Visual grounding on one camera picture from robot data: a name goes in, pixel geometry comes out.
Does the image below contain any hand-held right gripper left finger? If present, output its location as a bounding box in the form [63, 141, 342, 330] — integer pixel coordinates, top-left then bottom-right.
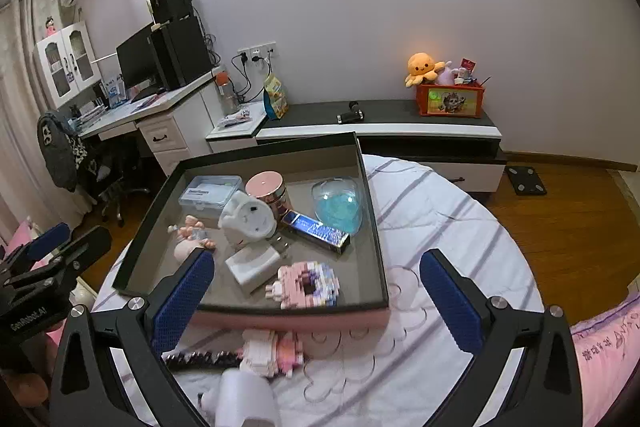
[50, 249, 216, 427]

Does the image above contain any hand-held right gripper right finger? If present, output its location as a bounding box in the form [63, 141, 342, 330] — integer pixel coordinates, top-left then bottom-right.
[420, 249, 585, 427]

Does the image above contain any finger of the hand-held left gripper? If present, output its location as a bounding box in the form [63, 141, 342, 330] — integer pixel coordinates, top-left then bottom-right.
[7, 226, 113, 289]
[0, 222, 71, 279]

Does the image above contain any pink pig figurine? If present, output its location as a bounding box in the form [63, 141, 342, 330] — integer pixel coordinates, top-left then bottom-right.
[172, 238, 217, 262]

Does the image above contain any small pink figurine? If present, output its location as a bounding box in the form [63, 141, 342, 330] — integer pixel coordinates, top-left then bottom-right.
[167, 215, 210, 244]

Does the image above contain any white charger adapter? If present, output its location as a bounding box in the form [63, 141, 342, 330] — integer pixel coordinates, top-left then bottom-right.
[225, 239, 290, 296]

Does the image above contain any pink box with dark rim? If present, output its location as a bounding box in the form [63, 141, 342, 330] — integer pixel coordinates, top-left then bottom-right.
[112, 132, 391, 333]

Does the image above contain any white round doll head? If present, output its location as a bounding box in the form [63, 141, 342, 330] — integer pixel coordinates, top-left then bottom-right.
[218, 190, 277, 253]

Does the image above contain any clear plastic swab box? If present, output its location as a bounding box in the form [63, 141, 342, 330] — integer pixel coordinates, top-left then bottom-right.
[179, 175, 245, 219]

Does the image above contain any pink block ring toy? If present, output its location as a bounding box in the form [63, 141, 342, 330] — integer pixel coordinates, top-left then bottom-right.
[265, 261, 341, 311]

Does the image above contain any rose gold jar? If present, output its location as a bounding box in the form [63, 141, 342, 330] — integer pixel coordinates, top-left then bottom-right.
[245, 171, 291, 218]

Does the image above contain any clear heart dish blue filling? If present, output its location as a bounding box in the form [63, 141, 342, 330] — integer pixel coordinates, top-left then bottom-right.
[311, 177, 365, 237]

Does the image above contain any shiny blue rectangular case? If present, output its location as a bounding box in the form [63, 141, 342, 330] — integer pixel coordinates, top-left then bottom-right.
[280, 210, 351, 257]

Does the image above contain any person's left hand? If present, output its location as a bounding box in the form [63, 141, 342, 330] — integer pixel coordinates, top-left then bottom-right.
[10, 369, 51, 409]

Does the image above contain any black comb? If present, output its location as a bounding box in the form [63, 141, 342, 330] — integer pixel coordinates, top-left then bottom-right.
[162, 349, 246, 374]

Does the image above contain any black office chair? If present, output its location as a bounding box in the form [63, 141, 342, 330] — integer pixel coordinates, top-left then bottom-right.
[75, 141, 152, 228]

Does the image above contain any grey patterned jacket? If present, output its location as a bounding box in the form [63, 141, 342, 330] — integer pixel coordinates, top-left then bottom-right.
[37, 111, 89, 193]

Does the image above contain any round table, striped cloth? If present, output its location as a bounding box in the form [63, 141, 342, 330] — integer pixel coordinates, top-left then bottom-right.
[92, 154, 546, 427]

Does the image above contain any white desk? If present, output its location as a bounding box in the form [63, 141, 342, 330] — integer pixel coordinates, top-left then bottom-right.
[75, 66, 227, 180]

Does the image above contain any desk file tray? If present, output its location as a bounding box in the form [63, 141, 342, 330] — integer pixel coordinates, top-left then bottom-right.
[70, 99, 109, 126]

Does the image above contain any beige curtain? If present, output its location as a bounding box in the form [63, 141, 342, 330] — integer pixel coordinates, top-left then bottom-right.
[0, 0, 76, 248]

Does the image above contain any black bathroom scale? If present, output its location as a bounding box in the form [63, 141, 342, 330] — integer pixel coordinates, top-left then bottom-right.
[503, 164, 549, 196]

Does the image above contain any blue and white box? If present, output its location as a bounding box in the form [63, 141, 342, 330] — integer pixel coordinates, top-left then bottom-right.
[102, 74, 126, 108]

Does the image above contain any black keyboard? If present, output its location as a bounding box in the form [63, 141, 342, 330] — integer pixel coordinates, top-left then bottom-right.
[130, 85, 167, 103]

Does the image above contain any white glass door cabinet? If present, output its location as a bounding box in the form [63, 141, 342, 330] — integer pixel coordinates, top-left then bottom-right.
[34, 22, 104, 110]

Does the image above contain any white nightstand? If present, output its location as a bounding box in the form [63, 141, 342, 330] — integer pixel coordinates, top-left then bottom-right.
[205, 102, 271, 156]

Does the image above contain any black and white TV stand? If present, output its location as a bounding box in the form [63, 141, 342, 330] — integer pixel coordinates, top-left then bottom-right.
[255, 99, 509, 196]

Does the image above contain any black computer monitor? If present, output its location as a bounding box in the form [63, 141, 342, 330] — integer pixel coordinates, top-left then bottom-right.
[116, 24, 162, 93]

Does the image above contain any orange storage box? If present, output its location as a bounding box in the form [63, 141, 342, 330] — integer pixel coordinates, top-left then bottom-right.
[415, 82, 485, 119]

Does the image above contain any bottle with red cap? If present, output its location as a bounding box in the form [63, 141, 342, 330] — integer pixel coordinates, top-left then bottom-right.
[215, 69, 240, 116]

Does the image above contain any black computer tower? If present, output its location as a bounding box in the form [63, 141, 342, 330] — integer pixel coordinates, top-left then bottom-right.
[150, 16, 214, 92]

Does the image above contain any black massage gun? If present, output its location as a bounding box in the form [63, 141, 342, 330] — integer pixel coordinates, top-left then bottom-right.
[337, 100, 366, 124]

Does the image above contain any yellow snack bag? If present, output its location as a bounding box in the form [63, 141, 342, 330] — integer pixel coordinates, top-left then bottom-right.
[262, 74, 290, 119]

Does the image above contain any pink plush toy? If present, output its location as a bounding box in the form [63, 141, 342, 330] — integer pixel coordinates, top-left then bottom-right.
[437, 60, 459, 86]

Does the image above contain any orange octopus plush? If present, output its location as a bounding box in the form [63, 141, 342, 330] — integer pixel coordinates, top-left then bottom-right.
[404, 52, 446, 89]

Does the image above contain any black speaker box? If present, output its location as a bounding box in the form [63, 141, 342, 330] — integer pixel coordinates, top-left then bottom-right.
[149, 0, 194, 24]

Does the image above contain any black power cable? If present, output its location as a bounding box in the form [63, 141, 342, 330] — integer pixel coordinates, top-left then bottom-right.
[232, 54, 272, 106]

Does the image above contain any white wall socket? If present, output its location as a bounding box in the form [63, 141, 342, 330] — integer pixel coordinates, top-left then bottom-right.
[236, 40, 278, 66]

